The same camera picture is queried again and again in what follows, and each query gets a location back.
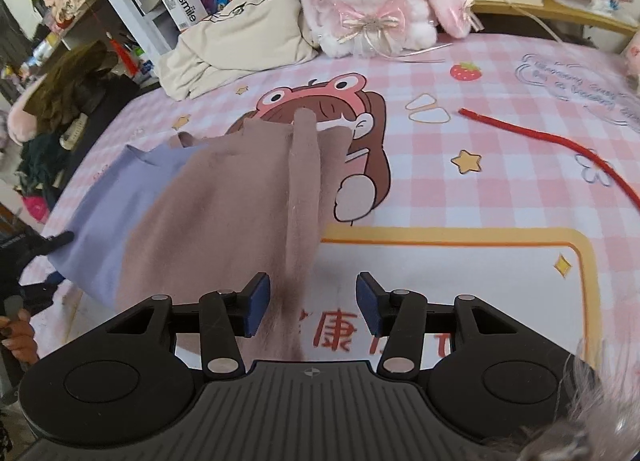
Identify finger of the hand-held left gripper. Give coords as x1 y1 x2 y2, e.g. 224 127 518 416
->
30 231 75 256
22 273 66 302

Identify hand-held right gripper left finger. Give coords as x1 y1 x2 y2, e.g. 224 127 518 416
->
106 272 272 375

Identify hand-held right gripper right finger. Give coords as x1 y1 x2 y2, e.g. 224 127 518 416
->
356 271 517 375

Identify purple and pink sweater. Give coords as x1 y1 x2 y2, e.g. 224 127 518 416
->
50 108 351 372

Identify person's left hand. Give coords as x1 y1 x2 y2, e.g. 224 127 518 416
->
0 311 40 364

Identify dark green cloth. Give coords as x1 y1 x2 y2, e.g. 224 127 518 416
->
17 134 71 202

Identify white wristwatch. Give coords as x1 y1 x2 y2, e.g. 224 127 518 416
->
59 114 91 151

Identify pink cartoon printed desk mat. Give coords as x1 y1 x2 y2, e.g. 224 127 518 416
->
30 31 640 392

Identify olive green jacket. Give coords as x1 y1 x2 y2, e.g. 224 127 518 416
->
30 41 131 134

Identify white pen holder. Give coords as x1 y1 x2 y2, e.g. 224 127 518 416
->
135 54 158 84

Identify red tassel pendant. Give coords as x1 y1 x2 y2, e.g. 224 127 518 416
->
102 31 141 77

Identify red pipe cleaner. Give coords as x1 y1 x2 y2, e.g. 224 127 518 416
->
458 108 640 214

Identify grey fuzzy sleeve cuff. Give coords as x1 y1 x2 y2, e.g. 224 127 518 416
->
565 341 640 461

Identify cream tote bag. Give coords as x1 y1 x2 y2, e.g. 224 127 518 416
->
154 0 321 102

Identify white printed box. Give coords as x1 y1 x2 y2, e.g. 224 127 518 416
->
160 0 208 33

